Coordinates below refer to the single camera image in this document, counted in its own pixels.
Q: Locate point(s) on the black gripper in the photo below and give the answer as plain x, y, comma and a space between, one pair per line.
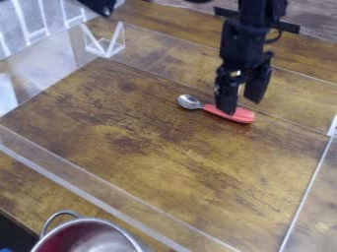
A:
240, 52

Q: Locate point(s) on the pink handled metal spoon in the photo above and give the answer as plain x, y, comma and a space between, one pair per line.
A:
242, 115

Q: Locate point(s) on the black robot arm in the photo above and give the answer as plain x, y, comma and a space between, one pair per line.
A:
258, 12

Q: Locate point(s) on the black strip on table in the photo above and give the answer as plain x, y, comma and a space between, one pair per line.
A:
278, 25

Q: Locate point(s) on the stainless steel pot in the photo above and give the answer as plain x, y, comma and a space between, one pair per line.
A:
69, 232

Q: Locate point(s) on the clear acrylic corner bracket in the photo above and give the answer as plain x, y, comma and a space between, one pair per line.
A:
104, 47

